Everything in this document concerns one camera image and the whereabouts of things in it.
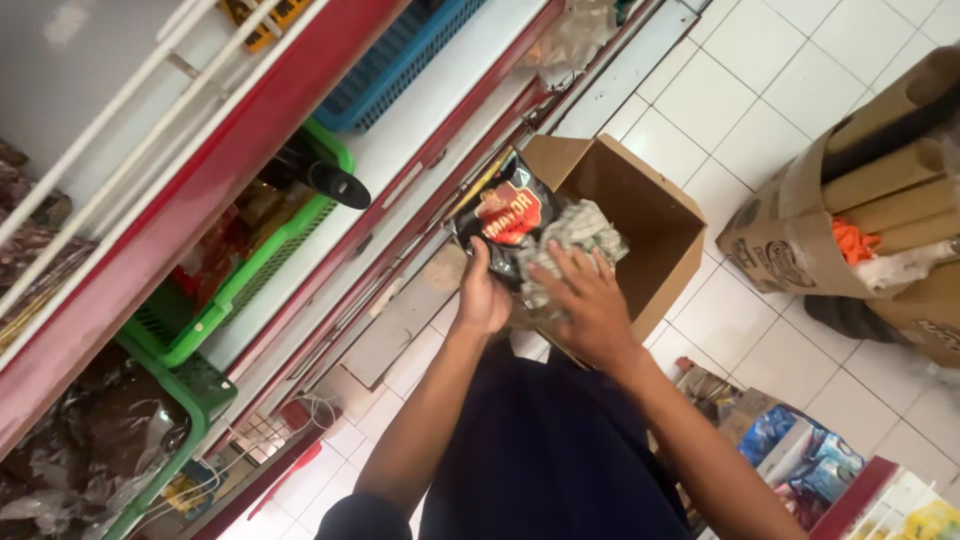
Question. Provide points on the person's left hand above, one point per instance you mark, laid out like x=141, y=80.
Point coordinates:
x=482, y=294

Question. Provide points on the person's right hand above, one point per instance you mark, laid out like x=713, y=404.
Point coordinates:
x=592, y=315

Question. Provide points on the person's left fingers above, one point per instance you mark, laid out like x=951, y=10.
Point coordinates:
x=477, y=259

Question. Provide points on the black red snack packet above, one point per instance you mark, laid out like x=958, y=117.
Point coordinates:
x=504, y=217

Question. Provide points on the open brown cardboard box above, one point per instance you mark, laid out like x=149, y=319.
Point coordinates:
x=637, y=225

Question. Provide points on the black bottle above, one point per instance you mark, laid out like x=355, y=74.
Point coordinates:
x=319, y=174

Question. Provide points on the person's dark clothing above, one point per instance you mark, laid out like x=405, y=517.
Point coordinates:
x=525, y=465

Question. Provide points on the blue plastic basket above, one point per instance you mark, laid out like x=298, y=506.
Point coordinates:
x=394, y=64

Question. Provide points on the green plastic basket with goods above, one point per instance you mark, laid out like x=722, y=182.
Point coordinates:
x=112, y=450
x=247, y=255

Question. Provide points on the clear plastic bag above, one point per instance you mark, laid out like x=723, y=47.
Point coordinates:
x=574, y=34

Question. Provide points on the red white shop shelf rack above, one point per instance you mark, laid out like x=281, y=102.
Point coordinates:
x=225, y=225

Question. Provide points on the heap of blue packets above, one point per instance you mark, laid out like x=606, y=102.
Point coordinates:
x=795, y=457

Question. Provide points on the large carton with cardboard scraps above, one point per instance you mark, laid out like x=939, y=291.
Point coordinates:
x=862, y=210

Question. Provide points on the red shelf with yellow goods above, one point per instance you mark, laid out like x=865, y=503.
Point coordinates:
x=892, y=506

